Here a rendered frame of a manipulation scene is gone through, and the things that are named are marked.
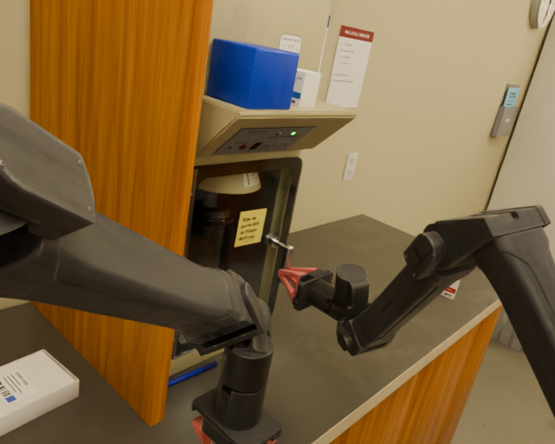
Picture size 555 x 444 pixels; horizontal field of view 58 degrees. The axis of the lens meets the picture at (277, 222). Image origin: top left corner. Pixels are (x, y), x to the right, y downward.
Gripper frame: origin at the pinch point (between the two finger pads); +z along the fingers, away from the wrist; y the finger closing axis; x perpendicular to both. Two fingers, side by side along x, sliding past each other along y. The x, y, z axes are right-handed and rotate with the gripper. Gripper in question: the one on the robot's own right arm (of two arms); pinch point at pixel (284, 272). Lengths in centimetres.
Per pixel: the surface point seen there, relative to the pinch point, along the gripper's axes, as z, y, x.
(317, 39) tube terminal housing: 6.2, -3.4, -47.9
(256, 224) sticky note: 4.4, 6.8, -11.0
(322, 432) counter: -24.4, 10.3, 19.9
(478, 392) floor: -14, -178, 116
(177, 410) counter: -3.6, 28.7, 20.1
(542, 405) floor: -42, -198, 115
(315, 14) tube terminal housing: 6, -1, -52
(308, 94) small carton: -2.2, 6.7, -38.9
